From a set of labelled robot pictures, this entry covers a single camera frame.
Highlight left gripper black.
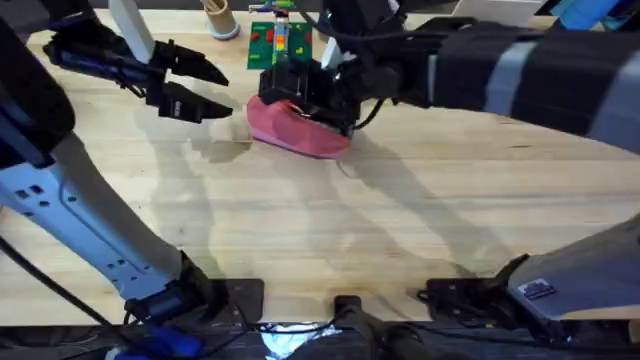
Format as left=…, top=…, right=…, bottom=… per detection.
left=42, top=23, right=235, bottom=125

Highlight pink soft zip bag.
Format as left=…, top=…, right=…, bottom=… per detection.
left=245, top=94, right=353, bottom=161

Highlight right wrist upright plate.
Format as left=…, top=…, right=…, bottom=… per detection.
left=319, top=36, right=357, bottom=71

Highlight wrist upright plate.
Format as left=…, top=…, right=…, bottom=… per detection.
left=107, top=0, right=157, bottom=65
left=319, top=36, right=357, bottom=71

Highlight green board with toy blocks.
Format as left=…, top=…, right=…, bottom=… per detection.
left=246, top=0, right=314, bottom=71

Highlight cardboard tube cup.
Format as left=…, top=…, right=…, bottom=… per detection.
left=199, top=0, right=242, bottom=42

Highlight left wrist upright plate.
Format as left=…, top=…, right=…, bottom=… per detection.
left=107, top=0, right=157, bottom=65

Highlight blue object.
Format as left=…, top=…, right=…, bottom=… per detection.
left=548, top=0, right=640, bottom=32

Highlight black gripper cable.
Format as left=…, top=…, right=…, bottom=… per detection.
left=349, top=97, right=387, bottom=132

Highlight black camera stand post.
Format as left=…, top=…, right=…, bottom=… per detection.
left=332, top=294, right=389, bottom=360

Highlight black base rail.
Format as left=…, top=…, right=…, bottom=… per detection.
left=0, top=319, right=640, bottom=360

